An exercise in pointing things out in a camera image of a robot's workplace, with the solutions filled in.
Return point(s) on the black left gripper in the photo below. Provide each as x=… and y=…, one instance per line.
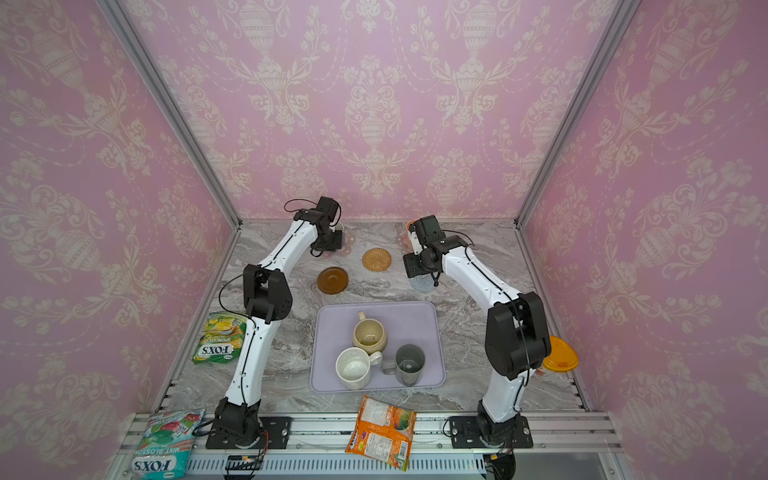
x=337, y=244

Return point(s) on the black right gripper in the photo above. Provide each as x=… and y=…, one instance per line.
x=413, y=269

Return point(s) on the pink flower silicone coaster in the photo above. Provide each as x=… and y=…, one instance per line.
x=345, y=242

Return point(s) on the brown round wooden coaster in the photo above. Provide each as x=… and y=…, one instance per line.
x=332, y=280

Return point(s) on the woven rattan round coaster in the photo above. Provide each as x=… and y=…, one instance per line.
x=377, y=260

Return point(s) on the cream yellow mug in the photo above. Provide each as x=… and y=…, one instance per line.
x=369, y=334

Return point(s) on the blue knitted round coaster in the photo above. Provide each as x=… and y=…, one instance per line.
x=425, y=283

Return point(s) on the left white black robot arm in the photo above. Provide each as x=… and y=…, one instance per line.
x=267, y=301

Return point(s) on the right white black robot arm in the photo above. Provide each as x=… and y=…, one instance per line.
x=517, y=338

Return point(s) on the lavender plastic tray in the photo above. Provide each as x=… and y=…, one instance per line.
x=409, y=322

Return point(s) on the grey green mug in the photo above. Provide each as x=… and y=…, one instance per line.
x=406, y=366

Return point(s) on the white mug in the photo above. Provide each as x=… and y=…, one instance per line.
x=353, y=367

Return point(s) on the green Fox's candy bag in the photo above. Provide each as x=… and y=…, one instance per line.
x=222, y=338

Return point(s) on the bottle with orange lid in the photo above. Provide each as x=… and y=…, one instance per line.
x=562, y=358

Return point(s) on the orange snack packet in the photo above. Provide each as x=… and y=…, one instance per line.
x=383, y=432

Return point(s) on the mint Fox's candy bag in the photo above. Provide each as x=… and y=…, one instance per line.
x=164, y=449

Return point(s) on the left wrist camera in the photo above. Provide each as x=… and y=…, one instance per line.
x=325, y=212

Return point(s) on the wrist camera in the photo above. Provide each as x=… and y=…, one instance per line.
x=325, y=212
x=425, y=231

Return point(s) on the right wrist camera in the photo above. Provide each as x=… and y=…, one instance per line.
x=425, y=231

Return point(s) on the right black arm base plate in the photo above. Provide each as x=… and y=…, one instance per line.
x=477, y=432

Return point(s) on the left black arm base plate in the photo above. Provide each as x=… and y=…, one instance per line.
x=270, y=432

